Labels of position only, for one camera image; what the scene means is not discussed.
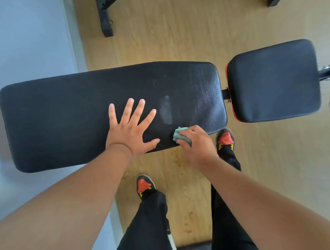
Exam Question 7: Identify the person's right hand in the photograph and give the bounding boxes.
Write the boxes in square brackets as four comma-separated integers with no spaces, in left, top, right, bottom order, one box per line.
[176,125,220,171]

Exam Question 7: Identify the white cord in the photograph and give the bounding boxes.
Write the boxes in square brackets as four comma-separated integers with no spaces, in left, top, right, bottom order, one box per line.
[167,233,177,250]

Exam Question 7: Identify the person's red black shoe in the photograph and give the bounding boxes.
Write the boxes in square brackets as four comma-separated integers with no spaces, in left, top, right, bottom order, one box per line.
[216,128,235,153]
[136,174,156,198]

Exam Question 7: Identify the person's right red black shoe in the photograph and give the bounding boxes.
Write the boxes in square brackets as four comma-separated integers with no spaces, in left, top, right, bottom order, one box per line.
[216,128,235,153]

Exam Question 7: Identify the person's black trousers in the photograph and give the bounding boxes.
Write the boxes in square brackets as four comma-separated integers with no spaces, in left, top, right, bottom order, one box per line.
[117,149,258,250]

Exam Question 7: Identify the black weight bench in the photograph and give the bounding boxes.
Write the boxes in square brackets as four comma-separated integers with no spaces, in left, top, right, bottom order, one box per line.
[0,39,330,173]

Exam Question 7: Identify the person's left forearm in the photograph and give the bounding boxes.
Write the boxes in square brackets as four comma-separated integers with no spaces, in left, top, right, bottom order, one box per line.
[0,145,132,250]

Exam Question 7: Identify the person's right forearm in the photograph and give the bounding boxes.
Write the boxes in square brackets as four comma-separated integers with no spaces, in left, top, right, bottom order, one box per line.
[202,156,330,250]

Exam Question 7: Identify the black bench with headrest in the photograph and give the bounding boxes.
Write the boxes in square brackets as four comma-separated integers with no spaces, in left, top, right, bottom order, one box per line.
[95,0,114,38]

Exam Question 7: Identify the person's left hand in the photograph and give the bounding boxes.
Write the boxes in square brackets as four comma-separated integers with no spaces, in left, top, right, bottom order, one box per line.
[106,98,161,159]

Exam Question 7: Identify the green cleaning cloth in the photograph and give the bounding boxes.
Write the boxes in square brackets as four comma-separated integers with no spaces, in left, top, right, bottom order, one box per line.
[172,126,193,147]

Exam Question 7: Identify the person's left red black shoe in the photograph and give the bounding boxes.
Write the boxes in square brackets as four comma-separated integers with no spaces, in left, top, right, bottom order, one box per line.
[136,174,156,198]

